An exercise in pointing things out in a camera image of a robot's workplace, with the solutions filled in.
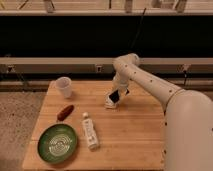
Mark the white wall outlet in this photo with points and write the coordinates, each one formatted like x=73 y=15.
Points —
x=99 y=68

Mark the green patterned plate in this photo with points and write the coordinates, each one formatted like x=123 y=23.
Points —
x=57 y=143

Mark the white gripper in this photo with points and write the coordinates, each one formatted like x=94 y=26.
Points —
x=120 y=84

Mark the white plastic bottle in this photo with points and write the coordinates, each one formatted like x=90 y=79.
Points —
x=90 y=133

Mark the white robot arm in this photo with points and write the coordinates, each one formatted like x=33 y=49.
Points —
x=188 y=116

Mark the brown sausage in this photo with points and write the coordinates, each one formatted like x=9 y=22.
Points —
x=65 y=112

